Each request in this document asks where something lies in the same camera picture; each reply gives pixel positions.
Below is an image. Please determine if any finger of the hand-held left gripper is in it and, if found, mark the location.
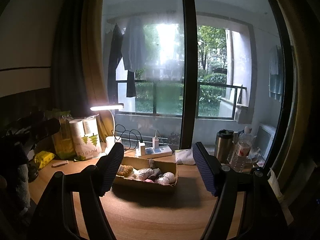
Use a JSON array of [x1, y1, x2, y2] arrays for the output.
[[31, 119, 62, 143]]

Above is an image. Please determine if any black cable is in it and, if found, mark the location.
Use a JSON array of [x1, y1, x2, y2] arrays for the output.
[[114, 124, 143, 153]]

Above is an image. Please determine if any bubble wrap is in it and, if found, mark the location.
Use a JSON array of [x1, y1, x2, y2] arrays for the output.
[[157, 172, 176, 185]]

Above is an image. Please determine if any clear plastic wrapper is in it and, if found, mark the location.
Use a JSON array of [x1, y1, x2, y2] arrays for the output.
[[247, 146, 267, 168]]

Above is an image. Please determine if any clear water bottle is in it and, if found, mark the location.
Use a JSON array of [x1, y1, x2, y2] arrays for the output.
[[229, 126, 257, 173]]

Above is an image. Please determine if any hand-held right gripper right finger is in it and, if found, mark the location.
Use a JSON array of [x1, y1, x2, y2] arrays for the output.
[[192, 142, 295, 240]]

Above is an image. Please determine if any pink white knitted toy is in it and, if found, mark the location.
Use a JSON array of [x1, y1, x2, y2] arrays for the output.
[[136, 168, 154, 182]]

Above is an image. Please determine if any small potted plant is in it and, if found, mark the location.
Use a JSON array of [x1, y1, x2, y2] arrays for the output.
[[167, 132, 181, 147]]

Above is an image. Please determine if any green packet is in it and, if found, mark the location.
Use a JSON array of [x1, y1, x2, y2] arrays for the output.
[[45, 109, 77, 159]]

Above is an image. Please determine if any white desk lamp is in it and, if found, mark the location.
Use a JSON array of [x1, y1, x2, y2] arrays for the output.
[[90, 103, 125, 155]]

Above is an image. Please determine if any white plastic pack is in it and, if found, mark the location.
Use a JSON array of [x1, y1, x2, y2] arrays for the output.
[[174, 149, 197, 165]]

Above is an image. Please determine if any dark hanging garment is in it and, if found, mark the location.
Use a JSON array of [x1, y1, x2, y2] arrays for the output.
[[107, 24, 124, 103]]

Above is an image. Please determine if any blue hanging towel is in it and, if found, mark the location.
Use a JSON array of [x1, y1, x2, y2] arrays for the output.
[[269, 45, 285, 103]]

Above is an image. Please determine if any bag of paper cups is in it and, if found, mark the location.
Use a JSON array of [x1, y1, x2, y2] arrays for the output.
[[69, 115, 102, 161]]

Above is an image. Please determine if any white power strip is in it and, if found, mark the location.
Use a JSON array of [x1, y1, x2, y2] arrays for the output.
[[136, 146, 173, 158]]

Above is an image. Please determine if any yellow curtain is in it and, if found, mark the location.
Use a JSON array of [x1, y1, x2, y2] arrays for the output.
[[81, 0, 115, 143]]

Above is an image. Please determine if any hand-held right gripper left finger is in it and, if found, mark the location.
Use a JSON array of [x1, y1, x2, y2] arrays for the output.
[[27, 142, 125, 240]]

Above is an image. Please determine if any black balcony railing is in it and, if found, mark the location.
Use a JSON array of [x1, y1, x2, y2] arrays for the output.
[[116, 79, 247, 120]]

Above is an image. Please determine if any steel thermos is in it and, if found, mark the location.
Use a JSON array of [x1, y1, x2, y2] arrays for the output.
[[214, 129, 235, 164]]

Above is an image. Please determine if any yellow packet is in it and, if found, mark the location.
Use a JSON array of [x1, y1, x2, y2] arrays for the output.
[[34, 151, 56, 168]]

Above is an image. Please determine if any brown knitted toy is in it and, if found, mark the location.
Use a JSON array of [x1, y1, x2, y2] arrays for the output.
[[117, 164, 134, 177]]

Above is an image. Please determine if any white outdoor appliance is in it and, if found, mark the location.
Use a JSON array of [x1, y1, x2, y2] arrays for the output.
[[256, 122, 277, 158]]

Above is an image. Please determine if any dark grey curtain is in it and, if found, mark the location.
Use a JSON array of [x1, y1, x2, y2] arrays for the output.
[[50, 0, 87, 120]]

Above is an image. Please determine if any grey sock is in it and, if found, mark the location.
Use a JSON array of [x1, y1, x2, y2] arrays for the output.
[[149, 160, 163, 179]]

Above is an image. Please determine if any grey hanging shirt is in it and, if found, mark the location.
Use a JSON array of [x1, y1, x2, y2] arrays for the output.
[[121, 17, 147, 98]]

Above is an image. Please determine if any cardboard box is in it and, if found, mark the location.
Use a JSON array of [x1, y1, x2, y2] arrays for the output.
[[113, 156, 178, 193]]

